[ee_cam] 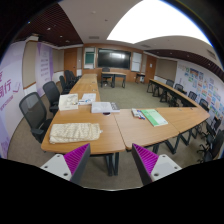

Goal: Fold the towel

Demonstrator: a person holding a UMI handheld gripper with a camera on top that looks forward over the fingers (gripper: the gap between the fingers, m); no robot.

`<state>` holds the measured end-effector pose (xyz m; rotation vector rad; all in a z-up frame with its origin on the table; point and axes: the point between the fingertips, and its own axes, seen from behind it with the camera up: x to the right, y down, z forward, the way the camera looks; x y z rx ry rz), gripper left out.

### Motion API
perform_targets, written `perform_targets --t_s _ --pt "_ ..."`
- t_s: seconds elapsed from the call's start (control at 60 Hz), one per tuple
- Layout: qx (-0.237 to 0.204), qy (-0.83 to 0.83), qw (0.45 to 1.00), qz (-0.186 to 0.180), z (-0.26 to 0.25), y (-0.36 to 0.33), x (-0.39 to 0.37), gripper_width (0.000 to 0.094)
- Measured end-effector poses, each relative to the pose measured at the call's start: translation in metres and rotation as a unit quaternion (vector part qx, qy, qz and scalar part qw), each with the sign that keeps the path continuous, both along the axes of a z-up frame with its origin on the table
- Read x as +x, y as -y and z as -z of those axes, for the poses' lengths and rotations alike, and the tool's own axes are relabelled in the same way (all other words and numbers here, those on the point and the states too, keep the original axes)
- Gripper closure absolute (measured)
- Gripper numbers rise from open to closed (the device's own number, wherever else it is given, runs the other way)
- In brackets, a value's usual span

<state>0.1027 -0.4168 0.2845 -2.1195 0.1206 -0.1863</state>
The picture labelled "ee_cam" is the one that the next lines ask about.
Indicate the whiteboard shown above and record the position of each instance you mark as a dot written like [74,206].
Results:
[136,62]
[89,58]

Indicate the left whiteboard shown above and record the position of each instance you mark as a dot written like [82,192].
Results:
[89,58]

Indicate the black chair right near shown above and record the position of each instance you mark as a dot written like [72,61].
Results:
[214,147]

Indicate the right whiteboard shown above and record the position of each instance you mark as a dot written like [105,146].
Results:
[136,62]

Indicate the green booklet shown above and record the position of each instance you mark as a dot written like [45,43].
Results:
[154,117]

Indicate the white papers on table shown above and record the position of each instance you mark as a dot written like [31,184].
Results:
[87,98]

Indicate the cream folded towel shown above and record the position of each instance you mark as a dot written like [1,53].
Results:
[74,132]

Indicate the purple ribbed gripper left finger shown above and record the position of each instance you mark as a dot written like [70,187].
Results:
[69,166]

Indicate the white flat box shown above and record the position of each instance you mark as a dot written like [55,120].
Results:
[104,107]

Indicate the large black wall screen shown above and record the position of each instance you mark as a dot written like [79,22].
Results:
[113,58]

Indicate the nearest black mesh office chair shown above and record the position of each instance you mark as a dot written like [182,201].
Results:
[35,114]

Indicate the marker pen pack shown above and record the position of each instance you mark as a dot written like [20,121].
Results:
[137,113]

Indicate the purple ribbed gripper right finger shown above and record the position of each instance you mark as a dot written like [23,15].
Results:
[151,166]

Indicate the wooden front desk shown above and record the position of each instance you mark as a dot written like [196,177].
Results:
[116,75]

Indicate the black chair behind front desk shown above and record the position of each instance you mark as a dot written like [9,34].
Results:
[105,74]

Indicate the purple white wall banner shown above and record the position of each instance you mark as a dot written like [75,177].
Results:
[11,92]

